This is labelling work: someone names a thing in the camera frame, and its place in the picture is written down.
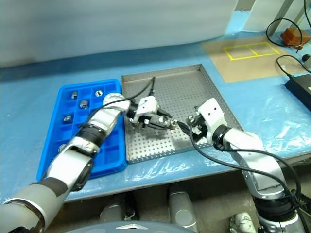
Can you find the black power adapter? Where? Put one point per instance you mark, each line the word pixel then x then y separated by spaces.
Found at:
pixel 300 87

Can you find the silver crumpled object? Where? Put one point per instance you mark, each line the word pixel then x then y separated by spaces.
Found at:
pixel 243 222

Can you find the grey robot torso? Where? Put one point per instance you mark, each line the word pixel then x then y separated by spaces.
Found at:
pixel 126 227

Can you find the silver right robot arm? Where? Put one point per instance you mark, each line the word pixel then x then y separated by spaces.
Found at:
pixel 255 155

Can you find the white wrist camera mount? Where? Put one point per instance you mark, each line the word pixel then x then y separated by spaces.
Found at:
pixel 148 104
pixel 213 114

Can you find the white foam board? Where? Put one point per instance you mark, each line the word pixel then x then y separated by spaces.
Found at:
pixel 109 24

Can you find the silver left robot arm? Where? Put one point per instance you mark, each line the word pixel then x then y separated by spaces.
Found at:
pixel 73 157

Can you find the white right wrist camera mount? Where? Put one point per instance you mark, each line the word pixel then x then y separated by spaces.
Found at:
pixel 213 114

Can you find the grey metal frame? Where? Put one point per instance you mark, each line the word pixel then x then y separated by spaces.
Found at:
pixel 279 12

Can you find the brown cardboard mat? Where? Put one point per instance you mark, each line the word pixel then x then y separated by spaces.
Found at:
pixel 243 68

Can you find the metal roller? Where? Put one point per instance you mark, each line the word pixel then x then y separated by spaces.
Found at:
pixel 173 123
pixel 67 118
pixel 74 94
pixel 98 93
pixel 83 104

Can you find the yellow tape rectangle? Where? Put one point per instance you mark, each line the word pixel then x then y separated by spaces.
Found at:
pixel 251 50

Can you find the blue plastic table cover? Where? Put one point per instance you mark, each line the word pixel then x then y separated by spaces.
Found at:
pixel 29 92

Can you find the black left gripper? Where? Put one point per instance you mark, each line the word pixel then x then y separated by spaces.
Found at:
pixel 143 123

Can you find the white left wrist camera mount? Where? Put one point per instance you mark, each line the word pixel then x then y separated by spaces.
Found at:
pixel 148 104

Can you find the black round knob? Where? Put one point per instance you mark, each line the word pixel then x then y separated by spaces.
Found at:
pixel 306 58

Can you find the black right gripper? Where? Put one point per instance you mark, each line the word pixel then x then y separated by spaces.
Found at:
pixel 199 128

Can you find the perforated steel tray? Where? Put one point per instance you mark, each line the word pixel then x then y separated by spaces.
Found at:
pixel 184 89

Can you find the orange brown block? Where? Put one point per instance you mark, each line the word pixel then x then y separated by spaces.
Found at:
pixel 295 36

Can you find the blue compartment tray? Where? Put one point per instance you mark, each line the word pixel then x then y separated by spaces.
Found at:
pixel 70 131

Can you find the grey rounded robot leg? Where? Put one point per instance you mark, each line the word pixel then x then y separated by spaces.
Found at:
pixel 182 206
pixel 111 213

